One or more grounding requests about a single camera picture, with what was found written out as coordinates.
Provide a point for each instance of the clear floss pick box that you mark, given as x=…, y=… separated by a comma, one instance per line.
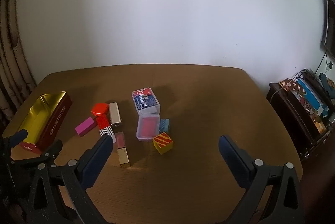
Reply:
x=146, y=103

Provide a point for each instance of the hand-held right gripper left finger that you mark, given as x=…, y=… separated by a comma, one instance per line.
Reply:
x=96, y=158

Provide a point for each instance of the black white zigzag block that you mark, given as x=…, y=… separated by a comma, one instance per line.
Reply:
x=106, y=132

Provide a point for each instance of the blue white cardboard box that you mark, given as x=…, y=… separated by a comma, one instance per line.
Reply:
x=311, y=94

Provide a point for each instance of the dark framed screen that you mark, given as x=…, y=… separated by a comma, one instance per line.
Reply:
x=330, y=30

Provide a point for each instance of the blue patterned tape roll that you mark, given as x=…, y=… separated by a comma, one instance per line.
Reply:
x=165, y=126

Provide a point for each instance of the beige patterned curtain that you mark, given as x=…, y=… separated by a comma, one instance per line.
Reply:
x=10, y=69

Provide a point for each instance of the dark wooden cabinet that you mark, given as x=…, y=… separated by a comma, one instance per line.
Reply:
x=290, y=114

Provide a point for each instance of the red tin box gold inside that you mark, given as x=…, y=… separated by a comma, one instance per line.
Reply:
x=56, y=119

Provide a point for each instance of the yellow block with red stripes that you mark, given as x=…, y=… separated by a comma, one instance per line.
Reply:
x=162, y=144

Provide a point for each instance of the pink wooden block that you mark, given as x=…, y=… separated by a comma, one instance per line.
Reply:
x=84, y=127

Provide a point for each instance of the brown floral cloth pouch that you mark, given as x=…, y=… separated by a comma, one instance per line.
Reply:
x=289, y=85

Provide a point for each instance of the clear box with pink pad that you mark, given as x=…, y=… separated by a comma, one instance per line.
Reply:
x=147, y=127

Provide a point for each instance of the pink lip gloss tube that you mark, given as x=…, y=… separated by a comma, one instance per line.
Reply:
x=121, y=141

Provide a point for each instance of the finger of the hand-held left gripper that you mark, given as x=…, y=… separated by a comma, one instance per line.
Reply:
x=51, y=150
x=18, y=136

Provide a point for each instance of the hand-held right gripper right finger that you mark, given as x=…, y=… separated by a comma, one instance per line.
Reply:
x=233, y=158

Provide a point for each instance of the red rectangular block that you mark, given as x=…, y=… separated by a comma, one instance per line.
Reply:
x=102, y=121

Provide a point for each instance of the champagne gold rectangular case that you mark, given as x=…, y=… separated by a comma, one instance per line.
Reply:
x=114, y=114

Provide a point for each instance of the colourful printed box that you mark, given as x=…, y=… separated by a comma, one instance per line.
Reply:
x=310, y=111

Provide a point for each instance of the red rounded block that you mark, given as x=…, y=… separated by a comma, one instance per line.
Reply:
x=100, y=109

